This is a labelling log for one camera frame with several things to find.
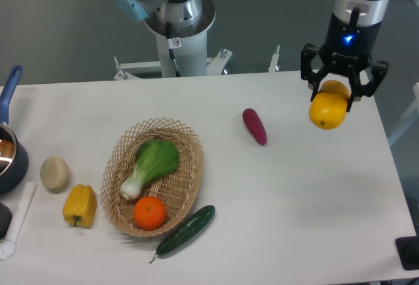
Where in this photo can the purple sweet potato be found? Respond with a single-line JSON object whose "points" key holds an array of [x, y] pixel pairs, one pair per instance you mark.
{"points": [[254, 125]]}

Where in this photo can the black device at right edge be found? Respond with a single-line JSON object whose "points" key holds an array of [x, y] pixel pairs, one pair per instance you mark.
{"points": [[407, 248]]}

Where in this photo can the yellow bell pepper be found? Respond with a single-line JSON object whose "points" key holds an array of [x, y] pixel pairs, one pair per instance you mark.
{"points": [[79, 208]]}

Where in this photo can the yellow mango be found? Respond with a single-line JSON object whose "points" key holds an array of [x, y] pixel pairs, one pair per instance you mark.
{"points": [[328, 109]]}

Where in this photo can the metal robot mounting frame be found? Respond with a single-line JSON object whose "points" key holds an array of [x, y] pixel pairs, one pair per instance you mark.
{"points": [[180, 28]]}

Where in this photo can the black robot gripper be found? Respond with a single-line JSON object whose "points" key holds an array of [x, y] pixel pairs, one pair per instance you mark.
{"points": [[346, 51]]}

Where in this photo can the green bok choy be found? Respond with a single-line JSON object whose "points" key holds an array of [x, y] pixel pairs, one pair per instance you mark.
{"points": [[154, 159]]}

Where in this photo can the blue handled saucepan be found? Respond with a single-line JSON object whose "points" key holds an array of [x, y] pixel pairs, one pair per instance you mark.
{"points": [[14, 158]]}

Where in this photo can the dark object at left edge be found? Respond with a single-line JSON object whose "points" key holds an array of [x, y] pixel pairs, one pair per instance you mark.
{"points": [[5, 219]]}

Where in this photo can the beige round cheese block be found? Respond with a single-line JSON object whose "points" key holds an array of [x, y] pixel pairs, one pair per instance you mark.
{"points": [[54, 173]]}

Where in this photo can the orange tangerine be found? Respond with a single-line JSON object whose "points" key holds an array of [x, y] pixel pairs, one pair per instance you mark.
{"points": [[149, 213]]}

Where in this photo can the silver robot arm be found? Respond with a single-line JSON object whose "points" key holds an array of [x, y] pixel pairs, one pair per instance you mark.
{"points": [[357, 13]]}

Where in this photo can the woven wicker basket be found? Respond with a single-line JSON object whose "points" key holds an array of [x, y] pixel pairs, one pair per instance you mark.
{"points": [[177, 190]]}

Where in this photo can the dark green cucumber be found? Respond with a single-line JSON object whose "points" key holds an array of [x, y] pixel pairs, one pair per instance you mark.
{"points": [[185, 232]]}

